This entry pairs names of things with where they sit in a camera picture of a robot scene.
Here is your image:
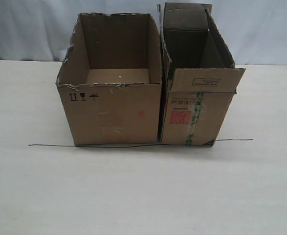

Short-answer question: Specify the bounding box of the tall taped cardboard box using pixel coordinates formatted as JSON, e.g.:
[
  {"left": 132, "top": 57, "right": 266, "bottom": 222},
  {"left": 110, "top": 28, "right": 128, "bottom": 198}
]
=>
[{"left": 158, "top": 2, "right": 245, "bottom": 146}]

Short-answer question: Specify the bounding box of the wide torn cardboard box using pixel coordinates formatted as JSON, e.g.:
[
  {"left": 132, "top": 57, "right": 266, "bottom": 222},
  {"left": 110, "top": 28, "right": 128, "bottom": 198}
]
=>
[{"left": 56, "top": 13, "right": 162, "bottom": 145}]

